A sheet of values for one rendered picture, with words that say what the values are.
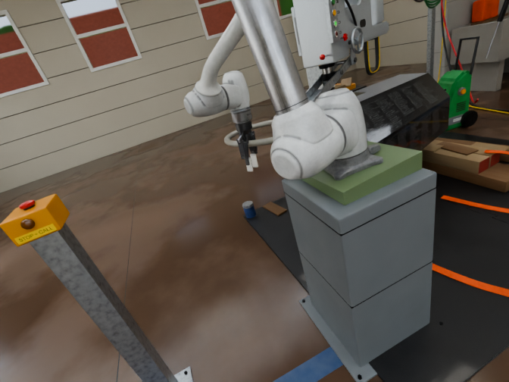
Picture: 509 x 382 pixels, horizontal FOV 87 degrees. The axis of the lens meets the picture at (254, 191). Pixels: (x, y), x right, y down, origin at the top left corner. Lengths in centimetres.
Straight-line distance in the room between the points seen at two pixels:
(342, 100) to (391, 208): 38
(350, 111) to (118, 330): 112
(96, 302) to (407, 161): 115
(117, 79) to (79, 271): 686
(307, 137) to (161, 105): 706
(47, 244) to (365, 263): 101
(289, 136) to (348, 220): 32
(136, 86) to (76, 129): 179
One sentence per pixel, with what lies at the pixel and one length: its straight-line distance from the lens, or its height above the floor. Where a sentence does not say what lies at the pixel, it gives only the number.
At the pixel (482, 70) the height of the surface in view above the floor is 28.
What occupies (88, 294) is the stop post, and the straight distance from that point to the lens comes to 111.
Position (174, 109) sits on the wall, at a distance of 773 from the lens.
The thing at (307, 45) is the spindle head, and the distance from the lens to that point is 188.
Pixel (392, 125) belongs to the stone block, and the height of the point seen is 64.
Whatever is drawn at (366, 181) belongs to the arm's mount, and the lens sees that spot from 93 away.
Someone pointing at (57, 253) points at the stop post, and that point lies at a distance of 103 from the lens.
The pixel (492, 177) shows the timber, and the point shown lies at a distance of 254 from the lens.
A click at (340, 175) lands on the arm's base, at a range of 96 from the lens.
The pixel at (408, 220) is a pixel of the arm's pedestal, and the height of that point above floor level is 66.
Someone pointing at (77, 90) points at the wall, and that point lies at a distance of 783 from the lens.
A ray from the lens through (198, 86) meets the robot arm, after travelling 112.
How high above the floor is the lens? 130
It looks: 26 degrees down
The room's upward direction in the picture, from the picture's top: 17 degrees counter-clockwise
